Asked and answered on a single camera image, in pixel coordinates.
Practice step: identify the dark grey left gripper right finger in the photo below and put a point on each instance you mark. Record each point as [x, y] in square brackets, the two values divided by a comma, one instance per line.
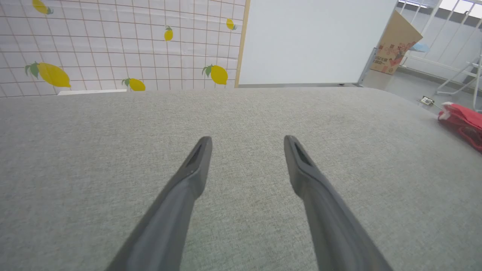
[331, 222]

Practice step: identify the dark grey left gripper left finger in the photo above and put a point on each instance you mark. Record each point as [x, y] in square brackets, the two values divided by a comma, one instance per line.
[169, 222]

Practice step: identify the red garment with white trim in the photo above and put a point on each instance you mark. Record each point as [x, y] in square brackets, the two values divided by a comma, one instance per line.
[465, 120]

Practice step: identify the floor power socket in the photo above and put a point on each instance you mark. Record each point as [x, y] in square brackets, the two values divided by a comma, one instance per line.
[426, 100]

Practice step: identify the white partition board with stand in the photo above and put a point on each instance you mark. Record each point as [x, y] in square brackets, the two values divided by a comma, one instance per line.
[308, 41]

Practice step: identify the lemon print partition screen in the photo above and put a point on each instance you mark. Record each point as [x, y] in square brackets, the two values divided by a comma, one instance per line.
[113, 45]

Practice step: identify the brown printed cardboard box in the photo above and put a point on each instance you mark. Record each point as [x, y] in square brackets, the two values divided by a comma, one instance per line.
[395, 43]

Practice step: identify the white metal rack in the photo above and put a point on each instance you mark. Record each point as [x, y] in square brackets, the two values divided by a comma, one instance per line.
[467, 75]

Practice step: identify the white window railing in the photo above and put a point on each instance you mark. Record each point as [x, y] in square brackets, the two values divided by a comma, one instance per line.
[444, 34]

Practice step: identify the wooden screen frame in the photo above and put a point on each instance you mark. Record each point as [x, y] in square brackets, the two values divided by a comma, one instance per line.
[241, 41]

